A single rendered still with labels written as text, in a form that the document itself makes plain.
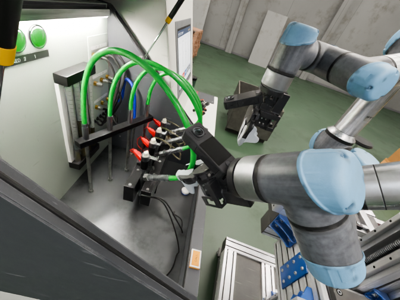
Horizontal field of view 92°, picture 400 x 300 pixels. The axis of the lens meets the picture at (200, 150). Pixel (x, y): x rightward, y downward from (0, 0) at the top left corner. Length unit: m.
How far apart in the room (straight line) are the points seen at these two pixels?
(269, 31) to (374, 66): 9.69
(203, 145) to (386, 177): 0.29
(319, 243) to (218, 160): 0.18
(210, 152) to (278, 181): 0.14
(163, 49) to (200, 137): 0.58
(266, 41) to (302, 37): 9.56
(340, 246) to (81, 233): 0.38
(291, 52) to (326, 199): 0.39
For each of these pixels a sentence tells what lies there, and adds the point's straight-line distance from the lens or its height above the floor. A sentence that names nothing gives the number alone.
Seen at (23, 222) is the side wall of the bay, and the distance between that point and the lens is 0.41.
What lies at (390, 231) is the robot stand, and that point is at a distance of 0.89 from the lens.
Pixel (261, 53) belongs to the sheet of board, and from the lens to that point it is 10.01.
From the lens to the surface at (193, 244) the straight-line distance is 0.68.
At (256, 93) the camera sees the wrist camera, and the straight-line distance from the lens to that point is 0.60.
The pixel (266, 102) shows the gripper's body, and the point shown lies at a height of 1.37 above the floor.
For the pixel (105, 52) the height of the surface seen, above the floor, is 1.40.
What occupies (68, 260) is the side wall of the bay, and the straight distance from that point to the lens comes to 0.48.
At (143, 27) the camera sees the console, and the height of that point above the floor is 1.41.
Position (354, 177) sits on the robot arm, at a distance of 0.27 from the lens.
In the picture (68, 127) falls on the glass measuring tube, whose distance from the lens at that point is 0.77.
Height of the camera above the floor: 1.54
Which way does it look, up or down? 36 degrees down
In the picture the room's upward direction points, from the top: 19 degrees clockwise
